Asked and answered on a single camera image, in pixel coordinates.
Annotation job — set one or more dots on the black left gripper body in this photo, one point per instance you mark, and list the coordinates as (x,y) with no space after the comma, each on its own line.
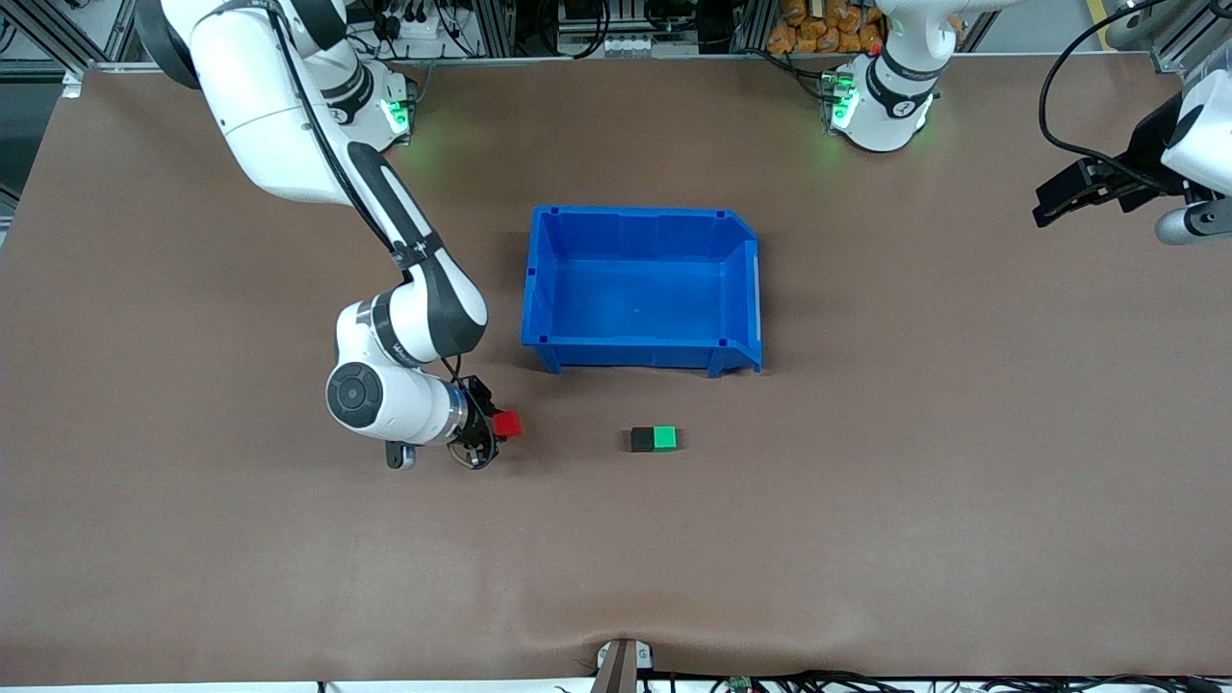
(1142,157)

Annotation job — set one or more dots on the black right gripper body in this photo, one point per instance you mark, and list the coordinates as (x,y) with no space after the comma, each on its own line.
(475,416)

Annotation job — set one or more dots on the red cube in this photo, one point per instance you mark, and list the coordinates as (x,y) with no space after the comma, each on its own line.
(508,424)

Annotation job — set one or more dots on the green cube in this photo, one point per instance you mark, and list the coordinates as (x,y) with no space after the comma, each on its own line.
(665,438)

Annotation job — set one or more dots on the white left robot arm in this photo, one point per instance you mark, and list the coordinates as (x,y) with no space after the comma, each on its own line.
(890,106)

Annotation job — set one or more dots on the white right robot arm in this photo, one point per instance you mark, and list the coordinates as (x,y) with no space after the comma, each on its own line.
(260,96)

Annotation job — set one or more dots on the black cube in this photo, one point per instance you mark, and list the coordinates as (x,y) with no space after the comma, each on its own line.
(642,440)

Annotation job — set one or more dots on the blue plastic storage bin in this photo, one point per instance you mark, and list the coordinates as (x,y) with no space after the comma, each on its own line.
(635,308)

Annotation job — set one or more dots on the orange objects pile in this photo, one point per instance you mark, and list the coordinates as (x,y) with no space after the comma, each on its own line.
(808,29)

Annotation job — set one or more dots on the white power strip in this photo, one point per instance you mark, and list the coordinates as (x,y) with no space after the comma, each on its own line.
(423,27)

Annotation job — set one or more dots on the white terminal block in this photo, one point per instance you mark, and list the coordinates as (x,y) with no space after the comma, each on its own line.
(630,43)

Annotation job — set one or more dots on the aluminium frame post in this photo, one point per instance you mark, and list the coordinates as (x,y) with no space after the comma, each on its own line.
(1189,43)
(491,24)
(751,24)

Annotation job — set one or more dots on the aluminium table edge rail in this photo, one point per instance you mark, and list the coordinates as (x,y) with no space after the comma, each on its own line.
(626,60)

